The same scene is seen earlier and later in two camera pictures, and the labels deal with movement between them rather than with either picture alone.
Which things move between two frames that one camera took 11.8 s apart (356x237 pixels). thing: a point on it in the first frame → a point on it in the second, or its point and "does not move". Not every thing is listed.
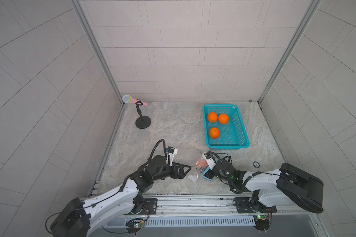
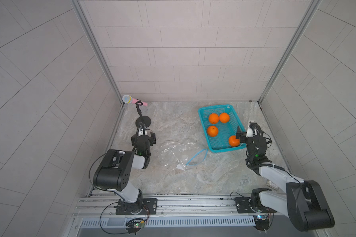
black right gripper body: [216, 173] → [249, 142]
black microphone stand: [143, 122] does not move
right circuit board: [261, 222] does not move
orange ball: [223, 118] does not move
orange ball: [212, 117] does not move
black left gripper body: [168, 171] → [150, 140]
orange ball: [214, 133] does not move
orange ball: [201, 162] → [233, 141]
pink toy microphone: [128, 99] does not move
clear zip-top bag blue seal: [194, 159] → [181, 154]
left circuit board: [135, 224] does not move
